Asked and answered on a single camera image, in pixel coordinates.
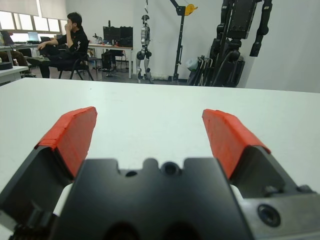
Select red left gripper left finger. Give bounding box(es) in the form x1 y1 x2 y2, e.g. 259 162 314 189
0 106 98 227

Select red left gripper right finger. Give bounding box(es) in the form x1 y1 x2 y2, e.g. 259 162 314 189
201 108 315 200

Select open laptop dark lid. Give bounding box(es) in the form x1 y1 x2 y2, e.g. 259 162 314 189
0 30 16 46

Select folded black chairs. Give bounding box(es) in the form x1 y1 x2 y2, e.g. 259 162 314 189
187 55 214 87

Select black office chair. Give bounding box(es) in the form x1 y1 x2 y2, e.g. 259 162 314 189
57 51 95 81

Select pale plastic bag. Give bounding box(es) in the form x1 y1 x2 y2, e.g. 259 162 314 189
186 58 200 71

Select white cloth pile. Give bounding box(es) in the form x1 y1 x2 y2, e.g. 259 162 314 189
151 73 173 81

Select white side table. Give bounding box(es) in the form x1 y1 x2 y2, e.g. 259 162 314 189
0 65 30 86

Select person in black clothes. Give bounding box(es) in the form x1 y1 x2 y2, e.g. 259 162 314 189
26 11 90 79

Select long white desk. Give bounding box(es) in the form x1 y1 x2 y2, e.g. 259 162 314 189
87 42 134 79

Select black gantry stand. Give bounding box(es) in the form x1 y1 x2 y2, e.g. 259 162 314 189
169 0 187 83

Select grey office desk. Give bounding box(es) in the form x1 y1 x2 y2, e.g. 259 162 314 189
0 42 40 65

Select open laptop bright screen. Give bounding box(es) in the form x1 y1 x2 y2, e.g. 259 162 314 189
27 31 41 44

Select black equipment cases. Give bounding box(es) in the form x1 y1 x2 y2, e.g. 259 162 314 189
102 20 134 48

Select large black humanoid robot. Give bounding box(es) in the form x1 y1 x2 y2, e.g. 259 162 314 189
209 0 274 88

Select bright window row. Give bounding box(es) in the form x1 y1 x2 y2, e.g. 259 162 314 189
0 11 68 43

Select small silver humanoid robot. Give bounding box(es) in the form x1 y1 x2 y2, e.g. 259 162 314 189
135 14 155 85

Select yellow hoist reel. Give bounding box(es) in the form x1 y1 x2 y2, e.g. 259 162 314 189
184 3 199 17

